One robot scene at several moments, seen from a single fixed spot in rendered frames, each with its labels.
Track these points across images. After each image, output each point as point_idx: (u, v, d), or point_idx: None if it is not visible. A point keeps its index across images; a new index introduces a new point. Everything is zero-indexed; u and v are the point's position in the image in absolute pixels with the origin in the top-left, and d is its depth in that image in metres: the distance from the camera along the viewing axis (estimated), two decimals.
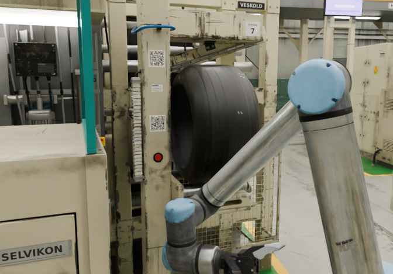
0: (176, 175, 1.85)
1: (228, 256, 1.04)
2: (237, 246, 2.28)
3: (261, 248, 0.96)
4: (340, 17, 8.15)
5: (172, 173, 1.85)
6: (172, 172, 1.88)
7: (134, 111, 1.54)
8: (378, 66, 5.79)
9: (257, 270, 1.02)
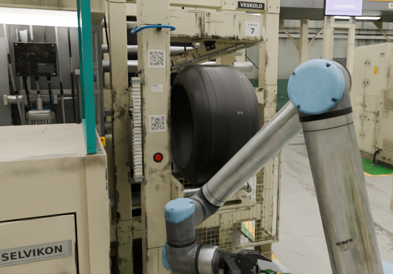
0: (176, 175, 1.85)
1: (228, 256, 1.04)
2: (237, 246, 2.28)
3: (268, 260, 0.95)
4: (340, 17, 8.15)
5: (172, 173, 1.85)
6: (172, 172, 1.88)
7: (134, 111, 1.54)
8: (378, 66, 5.79)
9: (257, 270, 1.02)
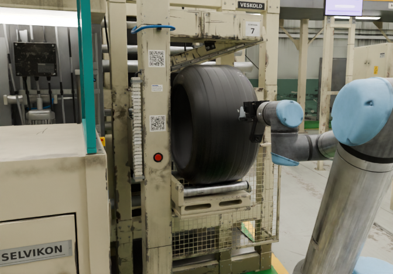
0: (176, 176, 1.85)
1: None
2: (237, 246, 2.28)
3: None
4: (340, 17, 8.15)
5: (172, 174, 1.84)
6: (172, 171, 1.88)
7: (134, 111, 1.54)
8: (378, 66, 5.79)
9: (247, 106, 1.37)
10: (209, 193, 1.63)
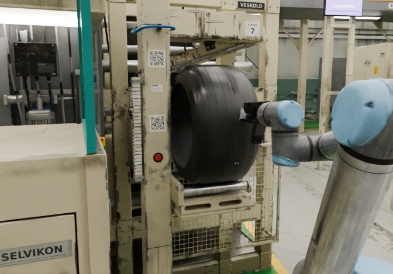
0: None
1: None
2: (237, 246, 2.28)
3: None
4: (340, 17, 8.15)
5: None
6: (174, 175, 1.85)
7: (134, 111, 1.54)
8: (378, 66, 5.79)
9: None
10: None
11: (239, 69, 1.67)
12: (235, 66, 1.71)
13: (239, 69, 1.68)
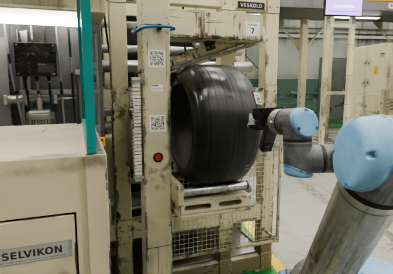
0: None
1: None
2: (237, 246, 2.28)
3: None
4: (340, 17, 8.15)
5: None
6: None
7: (134, 111, 1.54)
8: (378, 66, 5.79)
9: (257, 113, 1.31)
10: (207, 184, 1.64)
11: (256, 101, 1.53)
12: (254, 92, 1.54)
13: (256, 98, 1.54)
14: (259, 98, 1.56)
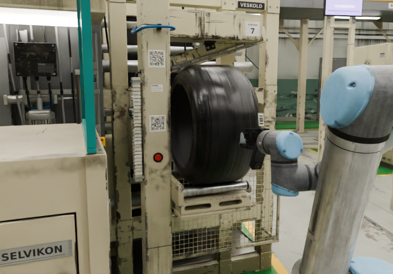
0: (176, 173, 1.86)
1: None
2: (237, 246, 2.28)
3: None
4: (340, 17, 8.15)
5: (171, 172, 1.86)
6: None
7: (134, 111, 1.54)
8: None
9: (248, 132, 1.39)
10: (210, 190, 1.62)
11: (259, 123, 1.51)
12: (258, 113, 1.51)
13: (259, 120, 1.52)
14: (263, 118, 1.54)
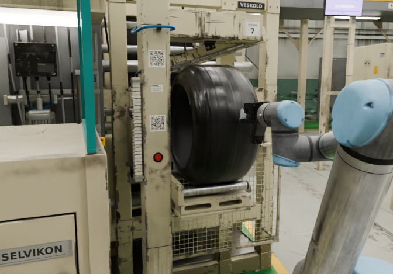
0: (175, 171, 1.87)
1: None
2: (237, 246, 2.28)
3: None
4: (340, 17, 8.15)
5: (171, 171, 1.87)
6: None
7: (134, 111, 1.54)
8: (378, 66, 5.79)
9: (248, 107, 1.37)
10: (210, 187, 1.62)
11: None
12: None
13: None
14: None
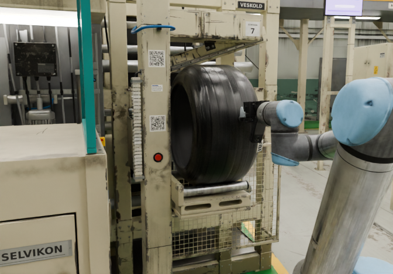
0: (176, 174, 1.85)
1: None
2: (237, 246, 2.28)
3: None
4: (340, 17, 8.15)
5: (172, 173, 1.85)
6: (172, 172, 1.88)
7: (134, 111, 1.54)
8: (378, 66, 5.79)
9: (248, 106, 1.37)
10: (209, 193, 1.63)
11: (257, 150, 1.54)
12: None
13: (258, 146, 1.54)
14: (262, 144, 1.55)
